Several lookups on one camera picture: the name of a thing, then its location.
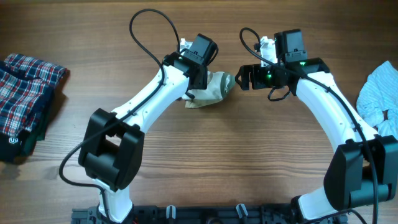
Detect white camouflage baby garment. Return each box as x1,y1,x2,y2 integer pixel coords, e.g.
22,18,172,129
182,72,236,109

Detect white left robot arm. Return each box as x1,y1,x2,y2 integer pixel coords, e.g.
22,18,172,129
78,34,218,223

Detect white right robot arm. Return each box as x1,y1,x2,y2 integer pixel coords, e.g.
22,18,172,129
235,29,397,223

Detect light blue striped garment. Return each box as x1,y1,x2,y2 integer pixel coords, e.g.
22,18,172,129
356,61,397,138

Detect dark green folded garment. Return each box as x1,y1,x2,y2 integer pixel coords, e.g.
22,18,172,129
20,103,52,157

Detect plaid folded shorts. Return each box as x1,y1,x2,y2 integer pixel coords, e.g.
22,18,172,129
1,53,68,163

